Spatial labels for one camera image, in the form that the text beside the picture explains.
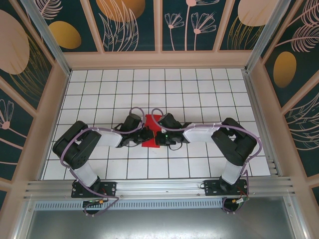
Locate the red cloth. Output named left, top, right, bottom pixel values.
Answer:
left=141, top=114, right=163, bottom=149

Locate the small controller board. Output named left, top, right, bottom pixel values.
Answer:
left=231, top=196, right=251, bottom=206
left=82, top=198, right=107, bottom=209

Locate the grey metal shelf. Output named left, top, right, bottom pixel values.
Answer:
left=14, top=208, right=307, bottom=239

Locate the long aluminium mounting rail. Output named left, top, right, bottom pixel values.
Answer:
left=23, top=176, right=296, bottom=200

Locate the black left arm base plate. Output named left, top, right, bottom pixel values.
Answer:
left=71, top=181, right=118, bottom=199

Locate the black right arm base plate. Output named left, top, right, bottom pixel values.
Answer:
left=203, top=179, right=250, bottom=197

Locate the slotted grey cable duct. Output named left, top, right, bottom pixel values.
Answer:
left=33, top=198, right=225, bottom=211

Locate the aluminium side rail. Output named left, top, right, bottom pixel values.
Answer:
left=241, top=69, right=285, bottom=178

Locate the aluminium corner post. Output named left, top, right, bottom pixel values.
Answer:
left=244, top=0, right=299, bottom=74
left=21, top=0, right=72, bottom=77

